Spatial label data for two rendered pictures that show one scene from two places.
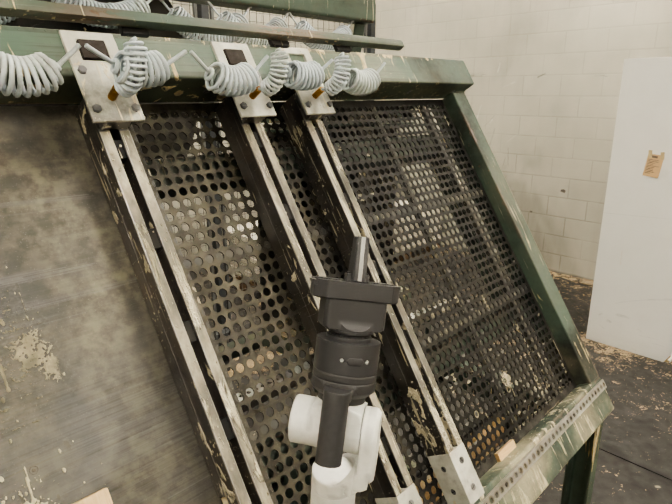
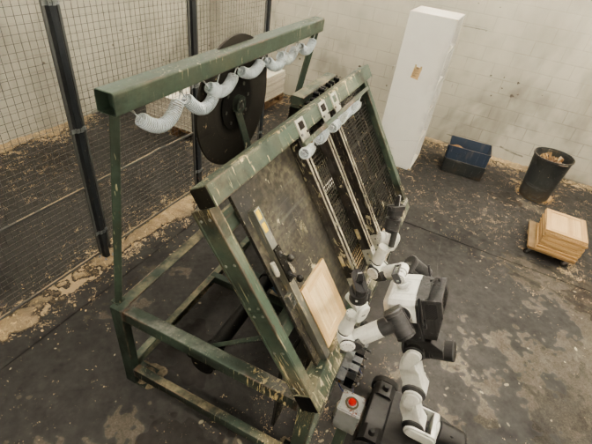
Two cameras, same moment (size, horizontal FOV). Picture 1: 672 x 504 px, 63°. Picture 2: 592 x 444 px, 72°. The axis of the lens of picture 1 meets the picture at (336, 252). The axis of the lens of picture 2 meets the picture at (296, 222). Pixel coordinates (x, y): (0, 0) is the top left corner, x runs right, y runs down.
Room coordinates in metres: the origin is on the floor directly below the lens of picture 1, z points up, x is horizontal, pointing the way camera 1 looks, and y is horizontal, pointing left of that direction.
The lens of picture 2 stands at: (-0.84, 1.25, 2.82)
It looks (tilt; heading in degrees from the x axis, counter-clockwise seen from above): 37 degrees down; 336
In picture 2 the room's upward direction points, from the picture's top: 8 degrees clockwise
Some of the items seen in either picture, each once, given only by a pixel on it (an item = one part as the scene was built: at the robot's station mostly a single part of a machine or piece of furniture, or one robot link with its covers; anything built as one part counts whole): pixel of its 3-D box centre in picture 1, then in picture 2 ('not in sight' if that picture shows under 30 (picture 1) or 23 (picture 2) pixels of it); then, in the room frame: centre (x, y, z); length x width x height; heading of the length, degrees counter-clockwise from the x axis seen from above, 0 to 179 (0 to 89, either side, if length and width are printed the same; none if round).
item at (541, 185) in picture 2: not in sight; (543, 175); (2.59, -3.88, 0.33); 0.52 x 0.51 x 0.65; 134
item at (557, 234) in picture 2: not in sight; (554, 235); (1.56, -3.07, 0.20); 0.61 x 0.53 x 0.40; 134
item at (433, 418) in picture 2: not in sight; (421, 424); (0.04, -0.22, 0.28); 0.21 x 0.20 x 0.13; 46
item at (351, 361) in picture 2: not in sight; (356, 358); (0.36, 0.19, 0.69); 0.50 x 0.14 x 0.24; 136
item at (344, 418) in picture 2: not in sight; (348, 412); (0.00, 0.44, 0.84); 0.12 x 0.12 x 0.18; 46
